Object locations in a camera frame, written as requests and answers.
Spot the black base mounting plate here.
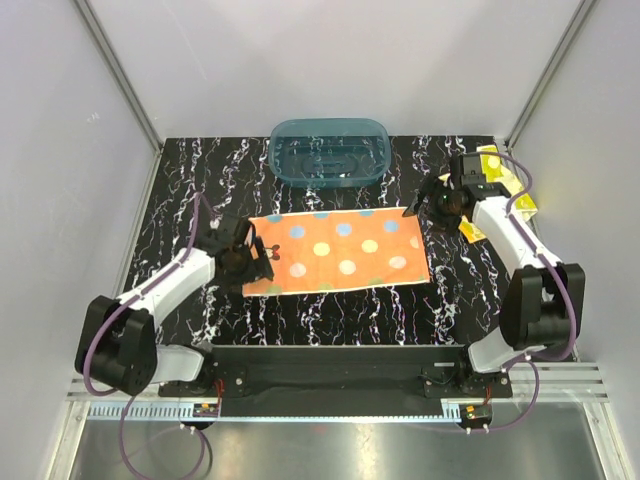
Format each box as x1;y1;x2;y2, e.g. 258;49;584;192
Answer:
159;346;513;421

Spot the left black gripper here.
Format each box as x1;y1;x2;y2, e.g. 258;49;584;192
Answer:
218;237;272;295

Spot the left connector board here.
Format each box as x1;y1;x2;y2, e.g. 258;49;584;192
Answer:
193;400;221;418

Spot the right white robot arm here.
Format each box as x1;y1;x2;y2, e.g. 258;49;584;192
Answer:
403;175;586;397

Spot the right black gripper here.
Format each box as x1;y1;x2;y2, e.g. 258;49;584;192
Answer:
401;173;462;239

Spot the right connector board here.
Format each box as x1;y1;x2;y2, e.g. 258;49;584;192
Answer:
462;404;493;423

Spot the aluminium frame post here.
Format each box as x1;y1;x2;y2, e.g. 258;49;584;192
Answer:
71;0;164;153
504;0;599;152

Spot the yellow patterned towel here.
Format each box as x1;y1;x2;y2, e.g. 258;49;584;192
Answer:
458;145;538;244

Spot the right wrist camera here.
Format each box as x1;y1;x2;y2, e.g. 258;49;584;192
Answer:
449;152;487;189

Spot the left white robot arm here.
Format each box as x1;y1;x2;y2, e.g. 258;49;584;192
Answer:
74;215;274;396

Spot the front aluminium rail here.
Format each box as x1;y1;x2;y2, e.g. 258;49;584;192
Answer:
65;362;608;403

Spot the orange polka dot towel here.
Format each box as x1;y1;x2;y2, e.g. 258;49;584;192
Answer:
243;207;430;297

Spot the left aluminium frame post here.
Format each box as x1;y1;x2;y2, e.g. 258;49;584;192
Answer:
71;0;164;153

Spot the connector board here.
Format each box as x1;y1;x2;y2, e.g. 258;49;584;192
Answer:
193;400;221;418
462;404;493;423

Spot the right aluminium frame post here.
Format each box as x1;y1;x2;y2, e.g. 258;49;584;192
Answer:
504;0;599;152

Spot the teal plastic basin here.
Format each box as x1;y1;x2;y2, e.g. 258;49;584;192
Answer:
268;118;392;189

